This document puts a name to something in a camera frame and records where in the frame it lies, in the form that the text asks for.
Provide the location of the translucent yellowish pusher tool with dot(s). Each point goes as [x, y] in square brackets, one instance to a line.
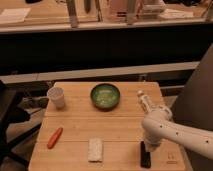
[151, 147]

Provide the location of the black eraser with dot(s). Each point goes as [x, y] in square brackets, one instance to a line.
[145, 159]

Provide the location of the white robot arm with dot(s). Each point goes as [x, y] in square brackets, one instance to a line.
[157, 125]

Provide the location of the white plastic bottle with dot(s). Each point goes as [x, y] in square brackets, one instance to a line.
[146, 102]

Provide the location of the white sponge cloth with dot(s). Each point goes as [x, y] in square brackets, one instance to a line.
[95, 150]

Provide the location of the green bowl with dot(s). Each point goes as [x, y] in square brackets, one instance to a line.
[105, 96]

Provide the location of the white paper cup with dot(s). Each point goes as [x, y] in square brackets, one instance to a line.
[56, 96]

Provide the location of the black chair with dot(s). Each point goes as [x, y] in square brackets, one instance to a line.
[11, 113]

